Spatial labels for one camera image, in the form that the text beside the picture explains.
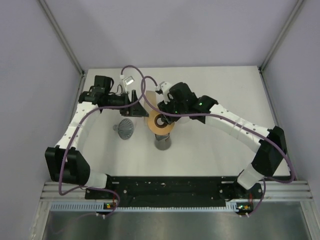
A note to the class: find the right aluminium frame post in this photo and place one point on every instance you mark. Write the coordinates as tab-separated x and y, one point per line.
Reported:
299	4

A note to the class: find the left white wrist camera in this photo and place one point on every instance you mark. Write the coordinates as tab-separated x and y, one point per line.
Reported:
126	80

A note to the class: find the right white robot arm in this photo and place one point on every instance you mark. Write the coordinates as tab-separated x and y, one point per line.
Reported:
268	144

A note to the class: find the ribbed grey glass dripper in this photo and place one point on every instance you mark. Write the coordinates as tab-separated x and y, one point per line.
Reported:
124	129

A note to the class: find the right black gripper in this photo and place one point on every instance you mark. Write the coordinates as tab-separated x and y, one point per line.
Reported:
164	107

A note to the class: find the grey glass carafe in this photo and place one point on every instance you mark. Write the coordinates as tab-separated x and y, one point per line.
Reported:
162	142

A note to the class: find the left aluminium frame post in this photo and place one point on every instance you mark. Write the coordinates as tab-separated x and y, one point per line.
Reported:
60	35

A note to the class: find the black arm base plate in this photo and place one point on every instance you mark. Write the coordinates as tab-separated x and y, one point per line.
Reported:
174	191

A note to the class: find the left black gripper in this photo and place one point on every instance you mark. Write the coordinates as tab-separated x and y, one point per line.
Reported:
135	110

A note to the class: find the orange coffee filter box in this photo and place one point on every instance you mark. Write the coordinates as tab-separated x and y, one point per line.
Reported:
151	97

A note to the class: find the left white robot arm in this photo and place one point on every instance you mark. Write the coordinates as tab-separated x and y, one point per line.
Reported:
65	161

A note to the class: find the aluminium frame post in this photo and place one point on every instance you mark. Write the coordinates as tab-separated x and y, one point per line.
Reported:
299	4
60	35

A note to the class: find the wooden dripper ring stand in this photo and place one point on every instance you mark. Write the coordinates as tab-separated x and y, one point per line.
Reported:
157	125

